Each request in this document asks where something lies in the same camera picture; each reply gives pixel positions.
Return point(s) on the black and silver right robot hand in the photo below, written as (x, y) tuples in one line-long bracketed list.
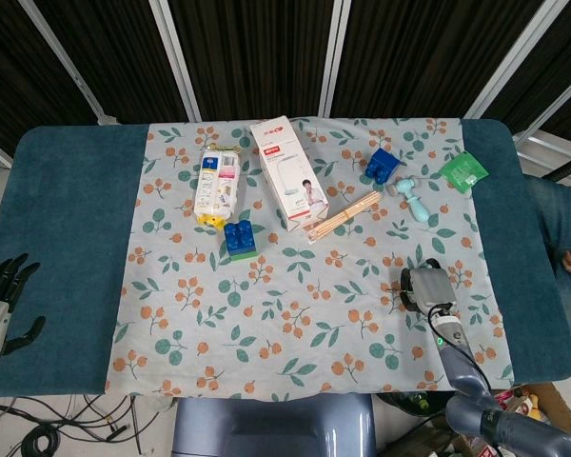
[(430, 288)]

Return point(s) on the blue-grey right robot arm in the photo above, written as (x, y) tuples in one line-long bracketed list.
[(461, 366)]

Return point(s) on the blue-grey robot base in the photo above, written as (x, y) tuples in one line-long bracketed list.
[(276, 426)]

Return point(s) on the light blue toy hammer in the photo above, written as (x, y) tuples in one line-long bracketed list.
[(411, 197)]

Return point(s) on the teal table cover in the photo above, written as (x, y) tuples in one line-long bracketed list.
[(66, 247)]

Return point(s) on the bundle of wooden sticks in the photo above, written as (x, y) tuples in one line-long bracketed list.
[(343, 216)]

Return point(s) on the green foil packet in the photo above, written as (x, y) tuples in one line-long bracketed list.
[(463, 171)]

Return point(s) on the floral patterned tablecloth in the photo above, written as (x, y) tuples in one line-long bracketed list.
[(304, 285)]

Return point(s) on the blue building block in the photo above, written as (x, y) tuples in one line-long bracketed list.
[(381, 164)]

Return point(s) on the person's leg in jeans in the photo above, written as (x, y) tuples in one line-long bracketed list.
[(559, 228)]

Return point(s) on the box of assorted items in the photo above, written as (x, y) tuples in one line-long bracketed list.
[(518, 404)]

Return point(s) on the white desk lamp box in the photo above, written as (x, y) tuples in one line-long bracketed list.
[(290, 173)]

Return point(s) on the black tube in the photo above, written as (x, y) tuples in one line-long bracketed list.
[(568, 169)]

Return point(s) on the blue block on green base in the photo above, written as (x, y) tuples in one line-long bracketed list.
[(240, 240)]

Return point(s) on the white and yellow snack package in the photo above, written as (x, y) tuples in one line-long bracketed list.
[(218, 183)]

